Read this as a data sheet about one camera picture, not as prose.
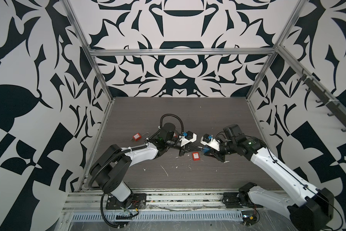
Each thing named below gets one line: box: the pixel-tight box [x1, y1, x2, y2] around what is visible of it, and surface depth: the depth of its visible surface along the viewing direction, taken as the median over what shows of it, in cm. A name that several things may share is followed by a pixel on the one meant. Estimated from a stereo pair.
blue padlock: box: [202, 146, 211, 154], surface depth 73 cm
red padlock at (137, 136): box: [130, 131, 150, 142], surface depth 98 cm
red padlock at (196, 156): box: [192, 152, 201, 161], surface depth 90 cm
